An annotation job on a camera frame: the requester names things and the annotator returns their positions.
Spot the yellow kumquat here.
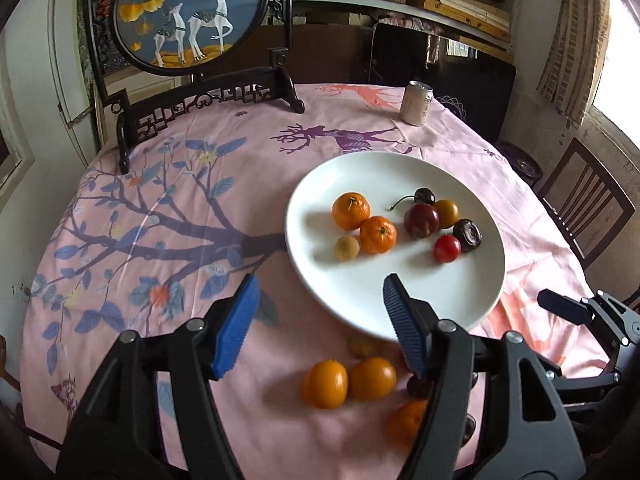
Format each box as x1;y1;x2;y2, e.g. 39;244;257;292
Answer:
349;356;397;402
300;360;348;410

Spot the red cherry tomato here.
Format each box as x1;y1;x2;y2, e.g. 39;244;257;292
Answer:
433;234;462;263

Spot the beige longan fruit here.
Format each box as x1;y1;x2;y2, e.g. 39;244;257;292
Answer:
333;235;360;262

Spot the large dark red plum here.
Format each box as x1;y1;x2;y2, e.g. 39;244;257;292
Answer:
404;203;439;240

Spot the small yellow orange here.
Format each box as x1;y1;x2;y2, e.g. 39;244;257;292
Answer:
433;200;460;230

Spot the dark red cherry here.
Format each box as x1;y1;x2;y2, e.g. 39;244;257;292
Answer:
388;188;436;211

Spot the mandarin orange front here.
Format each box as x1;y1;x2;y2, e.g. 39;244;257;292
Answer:
331;192;371;232

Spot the wrinkled dark passion fruit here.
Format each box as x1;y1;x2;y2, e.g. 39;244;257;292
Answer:
407;375;432;400

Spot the small yellow fruit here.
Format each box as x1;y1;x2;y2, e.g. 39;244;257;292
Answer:
347;335;384;360

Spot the dark wooden chair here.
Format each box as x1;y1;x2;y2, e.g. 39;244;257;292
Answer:
536;138;636;270

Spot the white ceramic plate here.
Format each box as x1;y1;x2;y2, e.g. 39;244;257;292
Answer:
285;152;506;341

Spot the pink printed tablecloth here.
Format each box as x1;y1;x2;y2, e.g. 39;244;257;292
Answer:
20;84;605;479

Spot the beige drink can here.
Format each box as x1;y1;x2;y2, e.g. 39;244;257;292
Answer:
399;80;434;126

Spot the round deer painting screen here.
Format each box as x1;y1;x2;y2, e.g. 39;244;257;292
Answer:
84;0;305;174

